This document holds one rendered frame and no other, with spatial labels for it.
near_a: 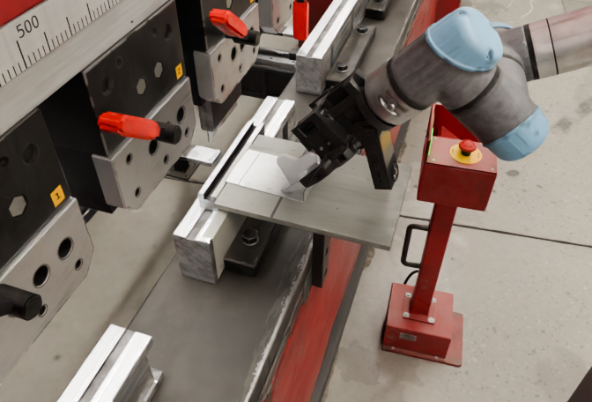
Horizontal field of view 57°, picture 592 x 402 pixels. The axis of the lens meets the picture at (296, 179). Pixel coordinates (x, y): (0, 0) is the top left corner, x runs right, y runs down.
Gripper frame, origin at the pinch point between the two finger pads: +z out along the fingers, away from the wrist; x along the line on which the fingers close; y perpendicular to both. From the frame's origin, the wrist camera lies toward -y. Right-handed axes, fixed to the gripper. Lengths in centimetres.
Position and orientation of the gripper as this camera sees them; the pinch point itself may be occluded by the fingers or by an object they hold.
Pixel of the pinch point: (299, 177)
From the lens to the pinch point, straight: 83.6
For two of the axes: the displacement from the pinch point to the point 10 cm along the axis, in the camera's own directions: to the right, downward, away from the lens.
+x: -3.7, 6.1, -7.0
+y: -7.0, -6.8, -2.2
